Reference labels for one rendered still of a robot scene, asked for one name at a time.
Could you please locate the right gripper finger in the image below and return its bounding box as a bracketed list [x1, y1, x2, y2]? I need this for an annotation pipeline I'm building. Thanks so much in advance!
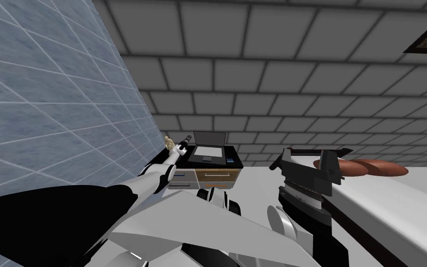
[275, 147, 293, 164]
[319, 150, 343, 179]

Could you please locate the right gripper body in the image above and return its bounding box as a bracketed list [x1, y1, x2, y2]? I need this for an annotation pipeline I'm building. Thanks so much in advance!
[269, 159, 346, 198]

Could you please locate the white bed with brown pillows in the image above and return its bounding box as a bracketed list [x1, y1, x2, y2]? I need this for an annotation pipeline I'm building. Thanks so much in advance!
[287, 147, 427, 267]

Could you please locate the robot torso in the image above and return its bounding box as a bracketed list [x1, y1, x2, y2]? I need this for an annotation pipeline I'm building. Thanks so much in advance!
[83, 187, 322, 267]

